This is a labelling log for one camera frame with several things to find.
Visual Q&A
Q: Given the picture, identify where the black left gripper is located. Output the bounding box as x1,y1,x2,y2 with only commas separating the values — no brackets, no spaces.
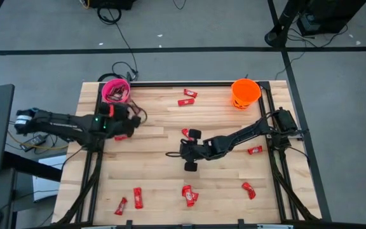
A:
105,101,142,138

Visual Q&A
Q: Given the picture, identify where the orange halloween bucket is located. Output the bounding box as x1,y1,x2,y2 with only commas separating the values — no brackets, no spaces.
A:
230,78,262,111

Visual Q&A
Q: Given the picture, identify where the black power adapter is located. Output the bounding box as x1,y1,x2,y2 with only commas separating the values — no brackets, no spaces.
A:
20,134,46,153

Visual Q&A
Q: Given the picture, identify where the black computer box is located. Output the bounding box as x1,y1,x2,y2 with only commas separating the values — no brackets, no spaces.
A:
297,0,366,37

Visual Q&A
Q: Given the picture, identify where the yellow cable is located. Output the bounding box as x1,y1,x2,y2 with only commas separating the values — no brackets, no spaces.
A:
6,129,70,151

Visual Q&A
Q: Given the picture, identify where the pink halloween bucket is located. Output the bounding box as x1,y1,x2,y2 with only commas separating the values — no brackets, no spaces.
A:
100,78,132,104

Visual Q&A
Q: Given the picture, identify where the black stand pole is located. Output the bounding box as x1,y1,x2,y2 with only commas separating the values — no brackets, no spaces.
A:
264,0,309,48

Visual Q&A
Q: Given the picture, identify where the white board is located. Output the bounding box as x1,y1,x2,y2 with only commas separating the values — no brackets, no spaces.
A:
32,155,64,204

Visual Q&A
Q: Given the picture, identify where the black coiled cable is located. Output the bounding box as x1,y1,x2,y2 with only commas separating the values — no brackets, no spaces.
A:
96,5,140,83

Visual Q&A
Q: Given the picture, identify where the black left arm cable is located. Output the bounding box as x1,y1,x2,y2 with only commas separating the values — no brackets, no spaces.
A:
128,99,148,125

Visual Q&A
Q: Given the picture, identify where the black desk leg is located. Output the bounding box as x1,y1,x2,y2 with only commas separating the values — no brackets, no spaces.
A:
3,151,64,183

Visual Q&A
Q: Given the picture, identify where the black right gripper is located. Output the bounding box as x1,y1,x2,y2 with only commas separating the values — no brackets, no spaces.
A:
179,128,214,172

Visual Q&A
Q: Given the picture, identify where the black equipment box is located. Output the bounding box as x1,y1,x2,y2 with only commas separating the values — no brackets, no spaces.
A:
89,0,139,10

